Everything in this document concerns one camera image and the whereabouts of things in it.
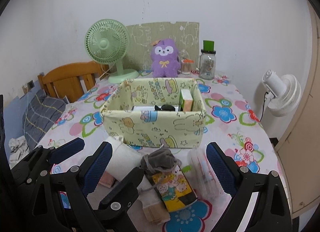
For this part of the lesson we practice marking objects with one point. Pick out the white cloth roll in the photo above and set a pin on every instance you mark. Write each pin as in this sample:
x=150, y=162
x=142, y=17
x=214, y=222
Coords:
x=125, y=159

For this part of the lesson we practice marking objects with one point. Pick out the white flat item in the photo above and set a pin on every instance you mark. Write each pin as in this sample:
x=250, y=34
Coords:
x=142, y=108

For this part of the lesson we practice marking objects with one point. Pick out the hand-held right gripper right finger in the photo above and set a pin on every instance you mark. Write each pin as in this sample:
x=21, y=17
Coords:
x=221, y=169

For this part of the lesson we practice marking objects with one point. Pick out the wooden headboard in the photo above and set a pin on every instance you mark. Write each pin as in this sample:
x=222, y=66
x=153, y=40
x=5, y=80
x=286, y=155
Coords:
x=65, y=79

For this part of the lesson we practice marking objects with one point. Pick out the toothpick holder with orange lid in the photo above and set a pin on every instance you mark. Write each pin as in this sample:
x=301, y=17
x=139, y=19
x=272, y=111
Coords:
x=187, y=67

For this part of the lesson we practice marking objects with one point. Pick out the black soft item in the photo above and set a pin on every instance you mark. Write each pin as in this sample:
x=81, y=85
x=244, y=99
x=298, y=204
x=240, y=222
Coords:
x=165, y=107

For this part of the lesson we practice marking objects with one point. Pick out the beige cloth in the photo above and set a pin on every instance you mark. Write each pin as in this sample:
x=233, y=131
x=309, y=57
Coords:
x=152, y=202

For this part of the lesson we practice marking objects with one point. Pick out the yellow cartoon tissue pack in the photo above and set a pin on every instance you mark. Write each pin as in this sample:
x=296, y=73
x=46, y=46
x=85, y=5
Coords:
x=175, y=189

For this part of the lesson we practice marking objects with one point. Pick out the grey plaid pillow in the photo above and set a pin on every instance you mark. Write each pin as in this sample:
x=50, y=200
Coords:
x=40, y=114

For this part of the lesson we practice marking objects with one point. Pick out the green and white small box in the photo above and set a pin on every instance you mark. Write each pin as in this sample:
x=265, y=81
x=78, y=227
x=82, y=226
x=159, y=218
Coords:
x=187, y=99

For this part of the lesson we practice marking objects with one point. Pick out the purple plush toy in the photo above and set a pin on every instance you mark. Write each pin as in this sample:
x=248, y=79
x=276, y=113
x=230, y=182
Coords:
x=165, y=62

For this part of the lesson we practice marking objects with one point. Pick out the patterned cardboard panel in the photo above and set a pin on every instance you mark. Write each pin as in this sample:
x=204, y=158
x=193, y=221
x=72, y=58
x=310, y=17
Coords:
x=187, y=37

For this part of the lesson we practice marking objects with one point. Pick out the grey sock bundle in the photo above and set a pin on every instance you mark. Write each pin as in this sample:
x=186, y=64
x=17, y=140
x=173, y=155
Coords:
x=160, y=160

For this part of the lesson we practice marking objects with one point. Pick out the floral tablecloth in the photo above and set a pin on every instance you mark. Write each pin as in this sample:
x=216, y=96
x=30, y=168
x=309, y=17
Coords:
x=225, y=122

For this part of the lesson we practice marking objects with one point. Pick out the green cartoon-print fabric box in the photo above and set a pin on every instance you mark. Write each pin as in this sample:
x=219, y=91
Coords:
x=150, y=127

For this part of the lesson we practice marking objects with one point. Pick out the clear plastic swab pack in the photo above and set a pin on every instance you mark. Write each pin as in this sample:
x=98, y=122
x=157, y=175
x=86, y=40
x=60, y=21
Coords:
x=203, y=172

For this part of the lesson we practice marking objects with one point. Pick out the white circulator fan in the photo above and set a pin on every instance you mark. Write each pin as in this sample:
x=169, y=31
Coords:
x=282, y=92

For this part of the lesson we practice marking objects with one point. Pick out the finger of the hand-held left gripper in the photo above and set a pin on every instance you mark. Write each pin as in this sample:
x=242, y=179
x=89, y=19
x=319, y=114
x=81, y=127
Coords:
x=68, y=148
x=125, y=188

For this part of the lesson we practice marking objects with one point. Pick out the crumpled white cloth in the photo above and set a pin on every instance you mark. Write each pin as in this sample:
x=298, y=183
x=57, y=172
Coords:
x=17, y=147

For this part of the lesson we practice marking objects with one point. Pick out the glass jar with green lid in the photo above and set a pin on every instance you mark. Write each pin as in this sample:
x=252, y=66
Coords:
x=207, y=64

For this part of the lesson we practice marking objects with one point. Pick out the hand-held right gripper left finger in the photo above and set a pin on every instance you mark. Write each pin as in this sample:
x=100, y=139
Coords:
x=100, y=167

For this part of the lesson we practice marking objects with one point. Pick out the green desk fan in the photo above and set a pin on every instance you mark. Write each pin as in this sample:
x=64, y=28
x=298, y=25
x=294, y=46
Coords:
x=107, y=39

